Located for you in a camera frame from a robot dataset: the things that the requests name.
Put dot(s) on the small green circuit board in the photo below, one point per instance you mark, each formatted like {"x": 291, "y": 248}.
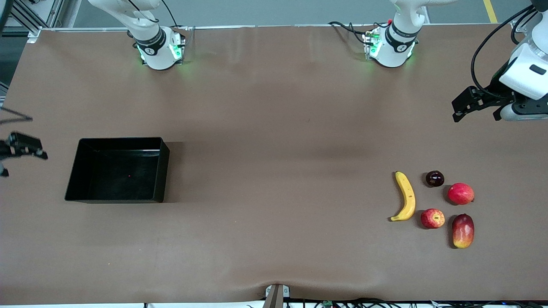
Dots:
{"x": 328, "y": 304}

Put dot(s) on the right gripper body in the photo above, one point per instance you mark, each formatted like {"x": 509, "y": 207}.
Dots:
{"x": 5, "y": 149}

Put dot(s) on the red round peach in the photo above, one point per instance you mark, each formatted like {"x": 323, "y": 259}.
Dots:
{"x": 460, "y": 193}

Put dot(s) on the silver table edge rail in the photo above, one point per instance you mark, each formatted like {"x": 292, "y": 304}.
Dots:
{"x": 278, "y": 26}

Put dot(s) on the aluminium frame profile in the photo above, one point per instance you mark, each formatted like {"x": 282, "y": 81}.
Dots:
{"x": 32, "y": 32}
{"x": 519, "y": 26}

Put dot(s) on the black plastic box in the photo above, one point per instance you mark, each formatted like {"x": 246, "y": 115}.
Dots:
{"x": 120, "y": 175}

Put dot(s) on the brown table mat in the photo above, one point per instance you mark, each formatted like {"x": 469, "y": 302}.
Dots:
{"x": 257, "y": 235}

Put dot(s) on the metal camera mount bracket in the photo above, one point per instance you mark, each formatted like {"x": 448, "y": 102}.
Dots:
{"x": 276, "y": 297}

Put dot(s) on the red yellow-speckled apple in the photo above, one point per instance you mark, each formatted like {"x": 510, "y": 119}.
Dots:
{"x": 432, "y": 219}

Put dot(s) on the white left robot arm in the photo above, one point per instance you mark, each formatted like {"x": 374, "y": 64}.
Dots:
{"x": 398, "y": 47}

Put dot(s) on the dark purple plum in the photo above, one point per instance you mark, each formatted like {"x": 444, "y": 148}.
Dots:
{"x": 434, "y": 179}

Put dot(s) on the yellow banana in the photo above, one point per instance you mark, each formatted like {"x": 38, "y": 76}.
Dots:
{"x": 409, "y": 196}

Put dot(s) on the red yellow mango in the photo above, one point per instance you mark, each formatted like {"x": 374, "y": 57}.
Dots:
{"x": 463, "y": 231}

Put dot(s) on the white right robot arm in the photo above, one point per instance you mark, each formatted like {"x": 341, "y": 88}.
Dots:
{"x": 147, "y": 30}

